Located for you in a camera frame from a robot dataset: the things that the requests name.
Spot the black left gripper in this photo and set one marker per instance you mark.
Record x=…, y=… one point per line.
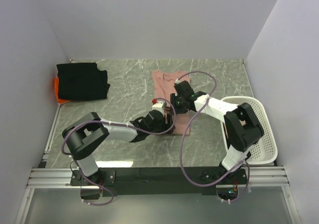
x=165, y=126

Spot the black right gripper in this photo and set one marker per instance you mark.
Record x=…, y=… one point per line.
x=174, y=97

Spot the pink printed t-shirt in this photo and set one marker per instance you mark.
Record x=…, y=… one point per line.
x=164, y=87

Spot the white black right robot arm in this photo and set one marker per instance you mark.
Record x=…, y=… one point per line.
x=241, y=126

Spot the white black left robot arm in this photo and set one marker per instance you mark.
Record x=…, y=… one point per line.
x=84, y=136

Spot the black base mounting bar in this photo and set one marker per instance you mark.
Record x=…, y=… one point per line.
x=160, y=180

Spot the folded black t-shirt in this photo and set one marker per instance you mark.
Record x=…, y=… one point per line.
x=82, y=82

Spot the white plastic laundry basket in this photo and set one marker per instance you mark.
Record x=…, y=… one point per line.
x=265, y=152

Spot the folded orange t-shirt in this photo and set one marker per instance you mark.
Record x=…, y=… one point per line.
x=56, y=89

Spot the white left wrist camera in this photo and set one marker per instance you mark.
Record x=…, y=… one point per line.
x=159, y=105

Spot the aluminium frame rail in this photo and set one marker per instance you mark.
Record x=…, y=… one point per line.
x=203, y=147

